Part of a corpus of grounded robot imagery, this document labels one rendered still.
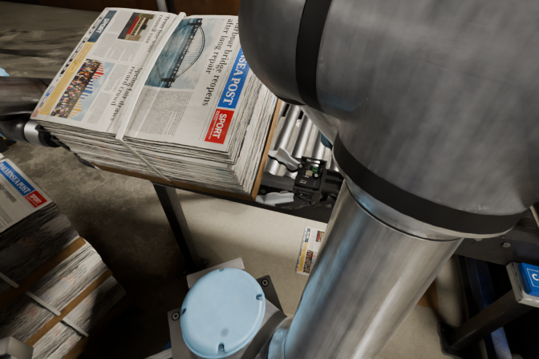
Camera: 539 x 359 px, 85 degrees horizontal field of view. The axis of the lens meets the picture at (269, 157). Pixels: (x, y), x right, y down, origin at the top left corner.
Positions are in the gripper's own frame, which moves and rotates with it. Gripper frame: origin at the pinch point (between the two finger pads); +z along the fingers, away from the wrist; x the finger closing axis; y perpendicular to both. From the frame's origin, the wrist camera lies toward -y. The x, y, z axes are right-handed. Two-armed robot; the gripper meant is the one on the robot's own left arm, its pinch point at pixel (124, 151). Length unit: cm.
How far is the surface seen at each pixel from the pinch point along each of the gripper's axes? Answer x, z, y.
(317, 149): 23, 45, -26
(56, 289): -38, -26, -33
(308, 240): 8, 47, -105
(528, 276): -3, 103, -24
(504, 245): 3, 97, -22
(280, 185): 6.0, 37.2, -19.7
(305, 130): 32, 40, -29
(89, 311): -45, -25, -54
